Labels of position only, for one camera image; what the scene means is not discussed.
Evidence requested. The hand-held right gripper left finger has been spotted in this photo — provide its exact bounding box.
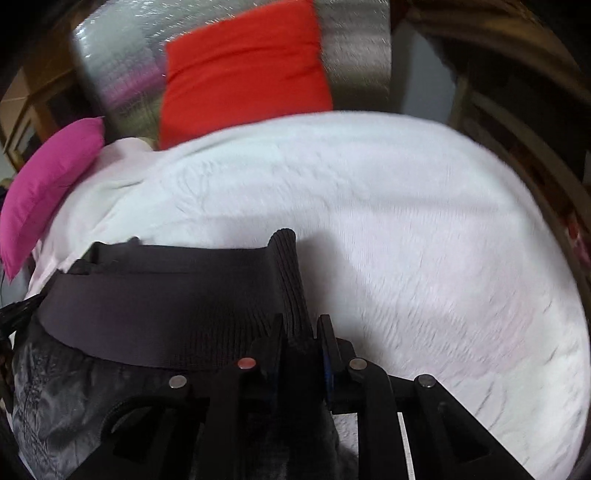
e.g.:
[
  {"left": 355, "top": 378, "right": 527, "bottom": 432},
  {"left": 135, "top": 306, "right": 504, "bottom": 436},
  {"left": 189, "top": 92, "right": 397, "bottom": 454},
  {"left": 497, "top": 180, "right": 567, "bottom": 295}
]
[{"left": 99, "top": 314, "right": 289, "bottom": 480}]

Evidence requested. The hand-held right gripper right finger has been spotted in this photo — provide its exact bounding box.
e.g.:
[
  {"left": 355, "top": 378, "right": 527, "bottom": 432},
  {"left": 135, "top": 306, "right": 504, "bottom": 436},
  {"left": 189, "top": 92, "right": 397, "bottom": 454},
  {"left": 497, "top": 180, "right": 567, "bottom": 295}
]
[{"left": 318, "top": 315, "right": 532, "bottom": 480}]

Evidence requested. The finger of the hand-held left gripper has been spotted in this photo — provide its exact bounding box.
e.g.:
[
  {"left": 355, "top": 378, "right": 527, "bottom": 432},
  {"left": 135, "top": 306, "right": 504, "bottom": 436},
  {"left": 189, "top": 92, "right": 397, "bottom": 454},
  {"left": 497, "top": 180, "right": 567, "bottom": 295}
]
[{"left": 0, "top": 298, "right": 44, "bottom": 332}]

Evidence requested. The black quilted jacket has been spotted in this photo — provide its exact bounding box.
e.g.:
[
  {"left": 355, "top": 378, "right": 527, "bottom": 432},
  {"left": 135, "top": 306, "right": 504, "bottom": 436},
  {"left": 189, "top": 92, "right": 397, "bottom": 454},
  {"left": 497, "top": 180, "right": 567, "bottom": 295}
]
[{"left": 9, "top": 227, "right": 361, "bottom": 480}]

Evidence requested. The pink pillow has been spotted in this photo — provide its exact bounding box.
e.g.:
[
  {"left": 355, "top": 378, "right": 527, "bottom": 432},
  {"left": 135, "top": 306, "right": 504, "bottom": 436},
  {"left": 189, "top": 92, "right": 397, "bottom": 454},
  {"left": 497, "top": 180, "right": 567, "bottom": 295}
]
[{"left": 0, "top": 117, "right": 106, "bottom": 281}]

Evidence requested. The white fleece blanket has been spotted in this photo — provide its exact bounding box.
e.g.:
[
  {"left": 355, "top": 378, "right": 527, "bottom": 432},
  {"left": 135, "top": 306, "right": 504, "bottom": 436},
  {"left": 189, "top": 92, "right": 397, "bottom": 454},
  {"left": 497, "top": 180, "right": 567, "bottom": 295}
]
[{"left": 18, "top": 111, "right": 591, "bottom": 480}]

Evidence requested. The wooden cabinet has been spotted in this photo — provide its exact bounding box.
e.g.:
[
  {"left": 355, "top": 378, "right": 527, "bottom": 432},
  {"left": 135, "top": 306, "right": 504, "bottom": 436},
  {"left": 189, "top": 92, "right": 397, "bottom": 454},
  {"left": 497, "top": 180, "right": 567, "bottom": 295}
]
[{"left": 0, "top": 60, "right": 79, "bottom": 158}]

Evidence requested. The silver foil insulation mat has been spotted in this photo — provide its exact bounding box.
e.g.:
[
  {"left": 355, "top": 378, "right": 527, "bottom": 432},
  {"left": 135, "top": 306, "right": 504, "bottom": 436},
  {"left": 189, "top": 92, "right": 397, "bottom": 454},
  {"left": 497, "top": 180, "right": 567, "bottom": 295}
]
[{"left": 69, "top": 0, "right": 393, "bottom": 144}]

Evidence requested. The red pillow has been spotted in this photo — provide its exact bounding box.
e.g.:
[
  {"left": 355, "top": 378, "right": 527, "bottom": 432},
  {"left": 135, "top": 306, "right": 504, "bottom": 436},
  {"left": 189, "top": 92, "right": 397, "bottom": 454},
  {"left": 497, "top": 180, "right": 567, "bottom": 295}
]
[{"left": 158, "top": 0, "right": 334, "bottom": 151}]

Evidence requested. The wooden table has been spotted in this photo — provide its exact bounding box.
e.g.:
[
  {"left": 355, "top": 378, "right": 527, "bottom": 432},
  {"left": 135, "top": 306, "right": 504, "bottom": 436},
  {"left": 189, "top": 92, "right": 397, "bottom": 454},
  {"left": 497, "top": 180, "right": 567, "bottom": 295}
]
[{"left": 392, "top": 0, "right": 591, "bottom": 259}]

